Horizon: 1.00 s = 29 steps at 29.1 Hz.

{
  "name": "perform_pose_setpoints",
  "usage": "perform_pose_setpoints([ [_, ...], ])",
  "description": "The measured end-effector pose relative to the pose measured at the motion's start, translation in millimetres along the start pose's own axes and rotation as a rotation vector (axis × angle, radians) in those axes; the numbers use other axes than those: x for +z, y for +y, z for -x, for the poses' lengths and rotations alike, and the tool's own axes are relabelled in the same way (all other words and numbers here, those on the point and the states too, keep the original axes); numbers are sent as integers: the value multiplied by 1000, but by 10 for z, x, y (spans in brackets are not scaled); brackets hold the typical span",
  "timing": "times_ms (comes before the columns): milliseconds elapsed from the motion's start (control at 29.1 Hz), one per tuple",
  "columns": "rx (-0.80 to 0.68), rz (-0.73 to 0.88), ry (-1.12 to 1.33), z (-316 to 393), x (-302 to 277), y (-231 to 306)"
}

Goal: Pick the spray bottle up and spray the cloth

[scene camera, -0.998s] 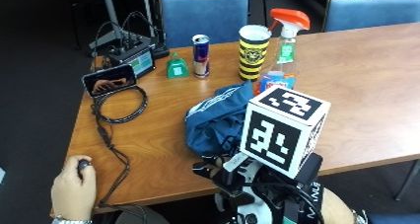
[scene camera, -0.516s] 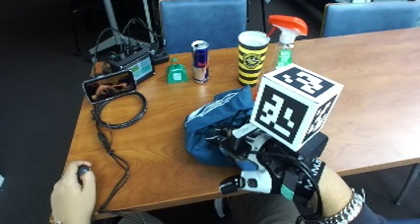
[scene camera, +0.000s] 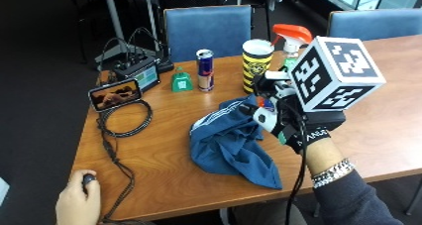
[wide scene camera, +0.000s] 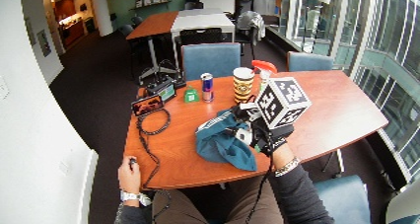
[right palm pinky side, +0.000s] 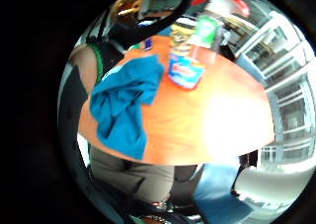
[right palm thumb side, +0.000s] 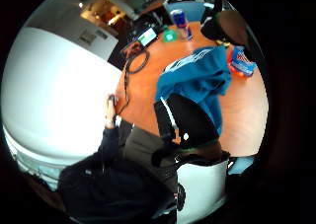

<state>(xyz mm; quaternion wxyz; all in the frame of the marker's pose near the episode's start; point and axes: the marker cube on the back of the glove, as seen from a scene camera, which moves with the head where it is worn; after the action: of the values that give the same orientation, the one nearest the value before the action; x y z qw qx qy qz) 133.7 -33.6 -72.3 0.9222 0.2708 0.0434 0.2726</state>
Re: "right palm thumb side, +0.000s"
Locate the blue cloth garment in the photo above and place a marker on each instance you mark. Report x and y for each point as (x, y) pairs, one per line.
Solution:
(197, 76)

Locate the small black device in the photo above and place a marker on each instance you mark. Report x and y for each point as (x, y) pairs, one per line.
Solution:
(112, 98)

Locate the blue silver drink can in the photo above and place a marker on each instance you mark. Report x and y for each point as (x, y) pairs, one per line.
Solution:
(188, 33)
(179, 18)

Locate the orange blue snack packet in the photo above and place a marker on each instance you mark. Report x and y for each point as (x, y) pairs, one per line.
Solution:
(242, 62)

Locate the blue chair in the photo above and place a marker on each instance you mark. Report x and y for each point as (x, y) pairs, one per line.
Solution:
(184, 6)
(241, 164)

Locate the device with lit screen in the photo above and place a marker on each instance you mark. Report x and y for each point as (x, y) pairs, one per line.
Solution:
(147, 37)

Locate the the person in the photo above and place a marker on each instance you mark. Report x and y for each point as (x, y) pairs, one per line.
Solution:
(125, 184)

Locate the grey wall sign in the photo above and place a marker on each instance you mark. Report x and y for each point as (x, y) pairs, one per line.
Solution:
(87, 37)

